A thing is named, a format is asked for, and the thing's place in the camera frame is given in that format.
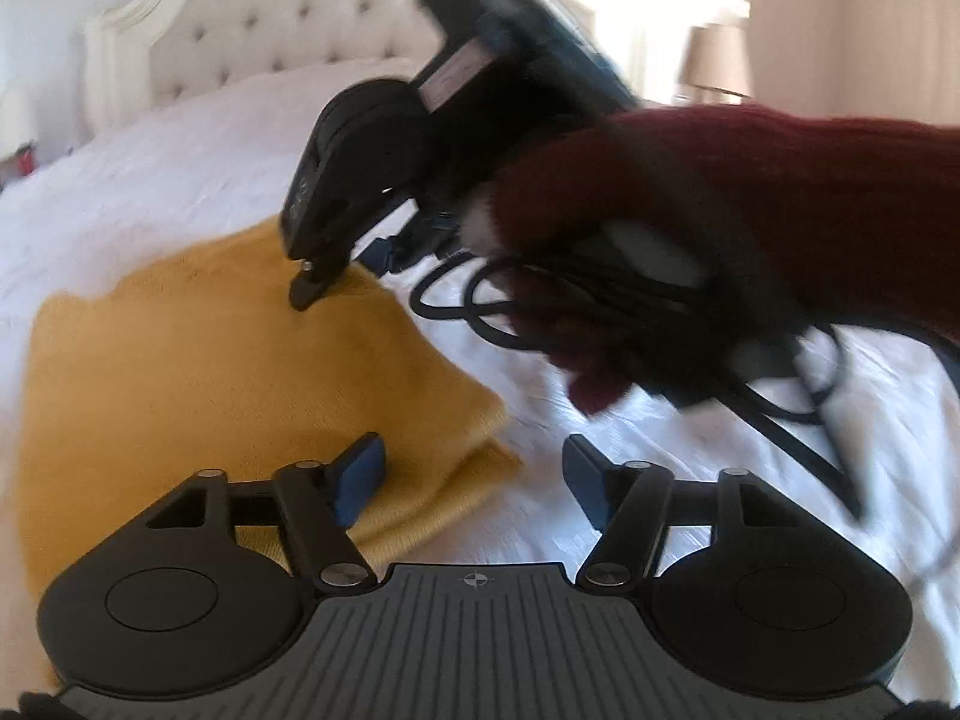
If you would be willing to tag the person's right hand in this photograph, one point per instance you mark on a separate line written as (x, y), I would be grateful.
(600, 195)

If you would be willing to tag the yellow knit sweater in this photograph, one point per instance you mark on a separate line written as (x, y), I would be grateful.
(210, 360)

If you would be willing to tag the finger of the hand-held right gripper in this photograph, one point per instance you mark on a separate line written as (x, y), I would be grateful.
(309, 286)

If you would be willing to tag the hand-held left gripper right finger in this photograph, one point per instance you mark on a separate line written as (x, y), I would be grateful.
(588, 478)

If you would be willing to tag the small red jar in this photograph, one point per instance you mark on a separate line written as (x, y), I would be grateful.
(27, 160)

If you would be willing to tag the white quilted bedspread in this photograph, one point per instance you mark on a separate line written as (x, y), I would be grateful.
(187, 165)

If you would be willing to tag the cream tufted headboard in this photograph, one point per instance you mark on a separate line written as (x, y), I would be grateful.
(277, 7)

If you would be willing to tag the beige shade table lamp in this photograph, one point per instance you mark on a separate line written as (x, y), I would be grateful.
(716, 60)

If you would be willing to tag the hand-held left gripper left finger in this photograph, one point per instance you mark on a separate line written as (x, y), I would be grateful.
(361, 476)

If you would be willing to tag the person's right forearm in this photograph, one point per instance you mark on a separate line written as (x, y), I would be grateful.
(862, 195)

